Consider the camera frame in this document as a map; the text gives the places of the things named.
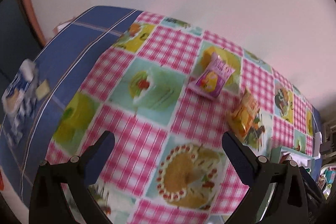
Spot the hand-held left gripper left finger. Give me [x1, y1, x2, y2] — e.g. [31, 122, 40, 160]
[29, 130, 116, 224]

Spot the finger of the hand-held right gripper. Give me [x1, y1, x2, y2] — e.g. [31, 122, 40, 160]
[299, 166, 326, 204]

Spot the pink snack packet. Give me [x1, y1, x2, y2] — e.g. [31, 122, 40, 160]
[187, 52, 236, 102]

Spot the blue and white pack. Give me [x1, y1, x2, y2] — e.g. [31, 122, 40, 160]
[1, 59, 40, 146]

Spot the orange snack packet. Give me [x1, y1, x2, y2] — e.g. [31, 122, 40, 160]
[230, 88, 261, 138]

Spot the pink checkered tablecloth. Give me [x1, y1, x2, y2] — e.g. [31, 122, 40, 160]
[46, 11, 315, 224]

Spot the small dark box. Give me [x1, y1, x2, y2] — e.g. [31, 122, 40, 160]
[321, 139, 334, 156]

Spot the white power adapter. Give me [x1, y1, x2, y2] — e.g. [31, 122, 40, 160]
[314, 131, 323, 159]

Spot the white tray with teal rim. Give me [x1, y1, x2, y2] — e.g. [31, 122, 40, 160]
[256, 146, 316, 224]

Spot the pale yellow paper piece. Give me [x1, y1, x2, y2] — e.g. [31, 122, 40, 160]
[35, 79, 51, 100]

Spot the pile of colourful packets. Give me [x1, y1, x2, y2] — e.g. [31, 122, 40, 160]
[318, 167, 336, 199]

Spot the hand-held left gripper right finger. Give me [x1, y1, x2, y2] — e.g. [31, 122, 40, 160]
[221, 132, 310, 224]

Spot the orange wooden frame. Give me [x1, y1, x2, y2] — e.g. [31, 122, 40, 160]
[18, 0, 47, 48]

